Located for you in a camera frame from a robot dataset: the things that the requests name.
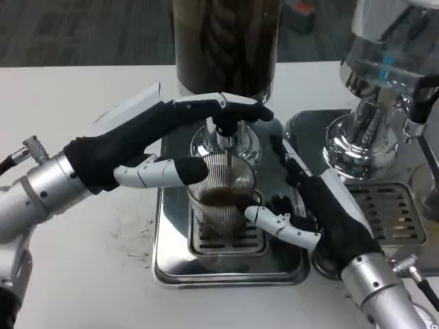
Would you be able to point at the black box with red label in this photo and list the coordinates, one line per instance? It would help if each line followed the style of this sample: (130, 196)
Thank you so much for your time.
(302, 15)

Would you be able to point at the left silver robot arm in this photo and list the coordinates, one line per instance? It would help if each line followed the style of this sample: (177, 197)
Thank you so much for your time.
(41, 195)

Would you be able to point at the steel drip tray grid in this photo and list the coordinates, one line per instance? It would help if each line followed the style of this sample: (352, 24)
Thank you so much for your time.
(240, 245)
(391, 212)

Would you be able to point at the dark drink dispenser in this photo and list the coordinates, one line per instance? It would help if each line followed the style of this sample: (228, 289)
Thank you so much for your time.
(226, 44)

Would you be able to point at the black tap of dark dispenser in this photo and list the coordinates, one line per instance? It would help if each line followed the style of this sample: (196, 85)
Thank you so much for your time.
(224, 129)

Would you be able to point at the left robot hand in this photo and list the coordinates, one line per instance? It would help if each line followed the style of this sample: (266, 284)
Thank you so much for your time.
(113, 147)

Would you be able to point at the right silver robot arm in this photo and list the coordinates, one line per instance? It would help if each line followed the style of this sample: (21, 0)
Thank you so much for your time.
(380, 294)

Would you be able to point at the clear drink dispenser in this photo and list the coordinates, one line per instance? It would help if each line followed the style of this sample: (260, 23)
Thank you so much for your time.
(367, 137)

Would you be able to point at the steel drip tray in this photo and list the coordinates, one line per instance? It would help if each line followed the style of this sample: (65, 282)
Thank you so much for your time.
(308, 120)
(223, 270)

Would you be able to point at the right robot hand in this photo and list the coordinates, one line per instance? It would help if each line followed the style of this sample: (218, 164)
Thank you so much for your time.
(336, 222)

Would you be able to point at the black tap of clear dispenser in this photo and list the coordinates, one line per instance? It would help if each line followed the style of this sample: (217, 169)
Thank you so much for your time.
(423, 103)

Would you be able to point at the clear ribbed glass cup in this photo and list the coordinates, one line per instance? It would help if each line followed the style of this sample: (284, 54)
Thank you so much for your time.
(219, 174)

